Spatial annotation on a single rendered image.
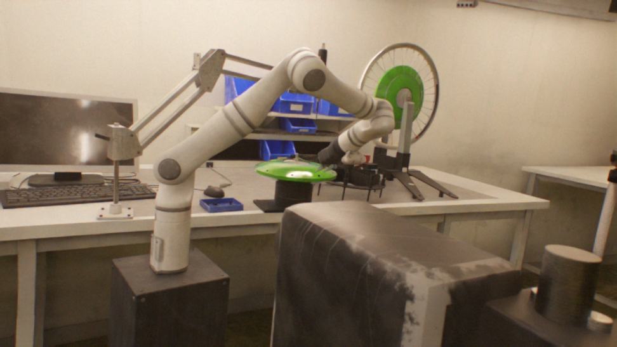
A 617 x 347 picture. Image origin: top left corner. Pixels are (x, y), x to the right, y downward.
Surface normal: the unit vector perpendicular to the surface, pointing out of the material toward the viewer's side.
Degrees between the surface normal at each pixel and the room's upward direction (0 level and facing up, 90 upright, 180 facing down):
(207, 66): 90
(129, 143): 90
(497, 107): 90
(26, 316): 90
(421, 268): 23
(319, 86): 118
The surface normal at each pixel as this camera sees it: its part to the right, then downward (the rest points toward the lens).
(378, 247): -0.24, -0.89
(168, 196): 0.07, -0.86
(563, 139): 0.44, 0.22
